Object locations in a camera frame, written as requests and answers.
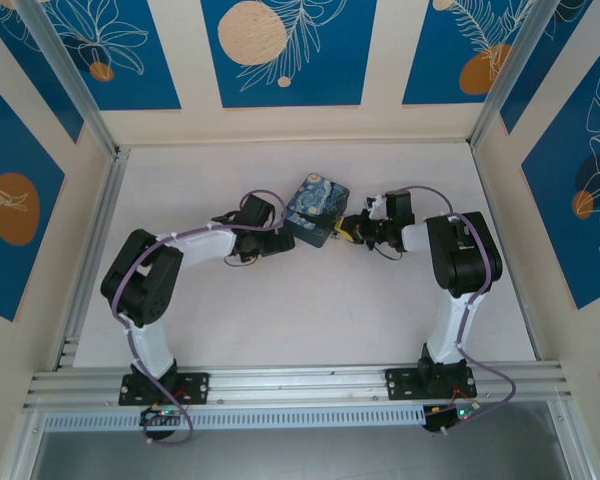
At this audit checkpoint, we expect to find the starry night painted box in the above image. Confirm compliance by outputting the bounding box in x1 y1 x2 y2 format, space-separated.
284 172 352 249

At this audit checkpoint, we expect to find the grey metal panel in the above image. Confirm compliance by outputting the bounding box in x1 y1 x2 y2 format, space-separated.
29 428 589 480

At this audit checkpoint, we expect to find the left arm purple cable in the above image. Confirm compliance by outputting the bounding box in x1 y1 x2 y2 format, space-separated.
110 188 289 445

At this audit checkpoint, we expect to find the aluminium mounting rail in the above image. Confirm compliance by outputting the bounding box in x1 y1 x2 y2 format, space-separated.
22 360 569 409

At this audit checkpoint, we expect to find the aluminium side rail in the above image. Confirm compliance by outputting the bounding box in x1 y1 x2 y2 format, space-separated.
54 147 132 372

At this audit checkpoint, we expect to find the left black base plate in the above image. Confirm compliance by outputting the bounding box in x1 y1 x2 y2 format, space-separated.
118 370 211 406

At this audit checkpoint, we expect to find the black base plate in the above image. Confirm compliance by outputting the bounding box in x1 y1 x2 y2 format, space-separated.
384 367 479 401
118 370 211 406

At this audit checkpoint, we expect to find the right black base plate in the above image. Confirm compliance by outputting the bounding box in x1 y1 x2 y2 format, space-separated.
384 367 479 401

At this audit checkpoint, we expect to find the grey slotted cable duct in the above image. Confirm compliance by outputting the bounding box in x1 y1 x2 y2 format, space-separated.
43 405 429 432

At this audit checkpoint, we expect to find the aluminium frame post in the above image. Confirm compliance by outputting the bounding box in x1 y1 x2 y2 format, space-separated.
468 0 555 149
17 0 120 156

